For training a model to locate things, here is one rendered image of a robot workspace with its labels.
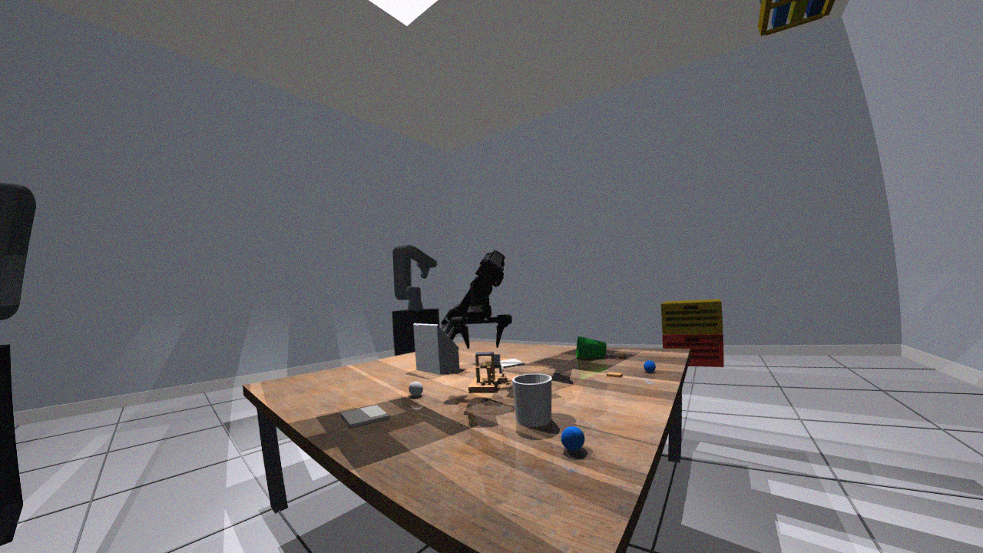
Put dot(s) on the green cup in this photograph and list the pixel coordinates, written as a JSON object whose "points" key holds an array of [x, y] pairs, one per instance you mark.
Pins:
{"points": [[589, 348]]}

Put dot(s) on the white cup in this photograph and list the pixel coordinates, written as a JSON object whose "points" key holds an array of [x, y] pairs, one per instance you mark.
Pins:
{"points": [[532, 394]]}

